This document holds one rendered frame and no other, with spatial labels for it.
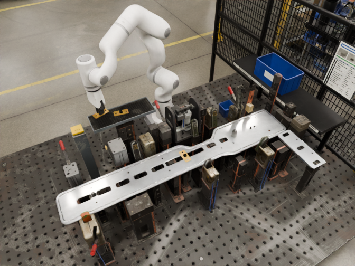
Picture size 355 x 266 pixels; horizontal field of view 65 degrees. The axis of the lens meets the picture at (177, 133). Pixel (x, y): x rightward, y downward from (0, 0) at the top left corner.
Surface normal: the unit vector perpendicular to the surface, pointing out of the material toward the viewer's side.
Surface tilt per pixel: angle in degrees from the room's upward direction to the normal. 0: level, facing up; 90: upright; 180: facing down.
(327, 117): 0
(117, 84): 0
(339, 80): 90
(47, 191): 0
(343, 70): 90
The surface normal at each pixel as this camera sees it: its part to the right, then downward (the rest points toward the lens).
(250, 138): -0.01, -0.69
